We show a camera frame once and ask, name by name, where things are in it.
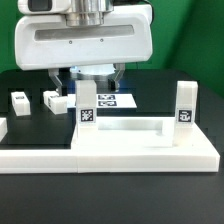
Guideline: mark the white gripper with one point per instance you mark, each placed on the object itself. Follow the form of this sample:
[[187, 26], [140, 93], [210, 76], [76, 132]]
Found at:
[[85, 35]]

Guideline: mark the white desk tabletop tray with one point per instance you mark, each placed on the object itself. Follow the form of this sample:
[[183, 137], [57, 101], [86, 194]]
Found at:
[[143, 144]]

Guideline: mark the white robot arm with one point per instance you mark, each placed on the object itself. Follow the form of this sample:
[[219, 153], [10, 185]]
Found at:
[[96, 38]]

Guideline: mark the fiducial marker sheet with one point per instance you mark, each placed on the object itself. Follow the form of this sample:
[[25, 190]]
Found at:
[[111, 100]]

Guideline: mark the white block at left edge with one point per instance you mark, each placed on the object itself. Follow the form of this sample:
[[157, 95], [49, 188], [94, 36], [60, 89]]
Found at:
[[3, 128]]

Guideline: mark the white L-shaped fence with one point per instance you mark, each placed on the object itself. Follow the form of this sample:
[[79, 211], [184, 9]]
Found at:
[[38, 161]]

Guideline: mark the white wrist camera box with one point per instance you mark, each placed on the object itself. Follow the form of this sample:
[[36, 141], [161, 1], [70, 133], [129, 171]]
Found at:
[[29, 7]]

